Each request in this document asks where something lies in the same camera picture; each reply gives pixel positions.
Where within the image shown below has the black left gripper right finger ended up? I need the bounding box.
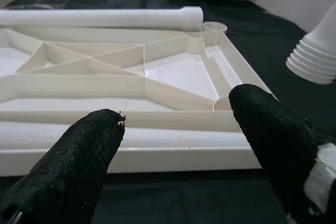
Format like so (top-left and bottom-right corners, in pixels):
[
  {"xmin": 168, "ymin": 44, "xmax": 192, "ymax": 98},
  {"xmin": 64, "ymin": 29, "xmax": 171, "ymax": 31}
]
[{"xmin": 228, "ymin": 83, "xmax": 336, "ymax": 224}]

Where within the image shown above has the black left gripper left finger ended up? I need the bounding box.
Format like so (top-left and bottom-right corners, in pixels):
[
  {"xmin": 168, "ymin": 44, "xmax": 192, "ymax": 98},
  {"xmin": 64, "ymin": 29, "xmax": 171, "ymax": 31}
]
[{"xmin": 0, "ymin": 108, "xmax": 127, "ymax": 224}]

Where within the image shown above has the white plastic children table top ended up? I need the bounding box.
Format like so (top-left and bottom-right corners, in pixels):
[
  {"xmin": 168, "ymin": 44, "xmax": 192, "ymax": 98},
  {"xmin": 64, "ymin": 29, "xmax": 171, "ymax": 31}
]
[{"xmin": 0, "ymin": 20, "xmax": 279, "ymax": 177}]

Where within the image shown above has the black tablecloth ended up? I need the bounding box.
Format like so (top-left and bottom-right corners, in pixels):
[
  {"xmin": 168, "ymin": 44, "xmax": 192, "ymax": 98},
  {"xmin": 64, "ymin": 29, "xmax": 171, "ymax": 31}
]
[{"xmin": 5, "ymin": 0, "xmax": 336, "ymax": 224}]

